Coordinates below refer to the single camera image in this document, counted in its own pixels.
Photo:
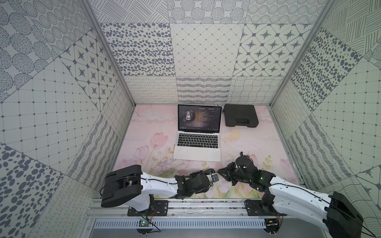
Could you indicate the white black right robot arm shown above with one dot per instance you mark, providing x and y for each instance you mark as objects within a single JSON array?
[{"x": 333, "y": 213}]

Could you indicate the black plastic tool case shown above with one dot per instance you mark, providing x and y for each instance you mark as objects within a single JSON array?
[{"x": 240, "y": 115}]

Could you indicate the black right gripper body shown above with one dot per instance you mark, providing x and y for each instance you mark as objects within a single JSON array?
[{"x": 232, "y": 174}]

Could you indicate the black wireless mouse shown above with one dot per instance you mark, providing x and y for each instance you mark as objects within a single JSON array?
[{"x": 212, "y": 175}]

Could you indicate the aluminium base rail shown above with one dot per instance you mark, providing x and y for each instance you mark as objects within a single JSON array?
[{"x": 212, "y": 208}]

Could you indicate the white perforated cable duct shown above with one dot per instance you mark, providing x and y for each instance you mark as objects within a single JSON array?
[{"x": 201, "y": 223}]

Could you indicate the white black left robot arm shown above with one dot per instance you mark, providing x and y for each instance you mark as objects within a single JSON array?
[{"x": 134, "y": 188}]

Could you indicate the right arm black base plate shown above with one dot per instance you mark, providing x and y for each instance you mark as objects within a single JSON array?
[{"x": 262, "y": 206}]

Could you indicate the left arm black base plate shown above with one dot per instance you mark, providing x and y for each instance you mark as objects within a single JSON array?
[{"x": 159, "y": 208}]

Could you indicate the silver laptop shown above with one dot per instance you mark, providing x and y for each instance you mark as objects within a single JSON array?
[{"x": 198, "y": 136}]

